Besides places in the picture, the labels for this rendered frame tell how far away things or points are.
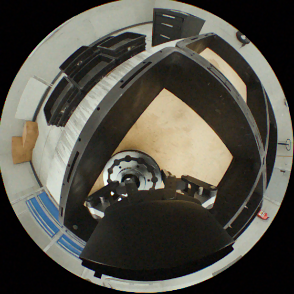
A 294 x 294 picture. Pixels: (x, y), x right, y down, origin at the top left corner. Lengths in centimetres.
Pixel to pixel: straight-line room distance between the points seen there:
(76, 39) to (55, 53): 56
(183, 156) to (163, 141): 5
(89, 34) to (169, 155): 293
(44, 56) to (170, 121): 270
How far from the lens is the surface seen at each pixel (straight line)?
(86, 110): 41
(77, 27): 281
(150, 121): 17
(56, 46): 271
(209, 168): 23
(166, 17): 149
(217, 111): 18
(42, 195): 218
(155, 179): 15
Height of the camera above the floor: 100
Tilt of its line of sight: 88 degrees down
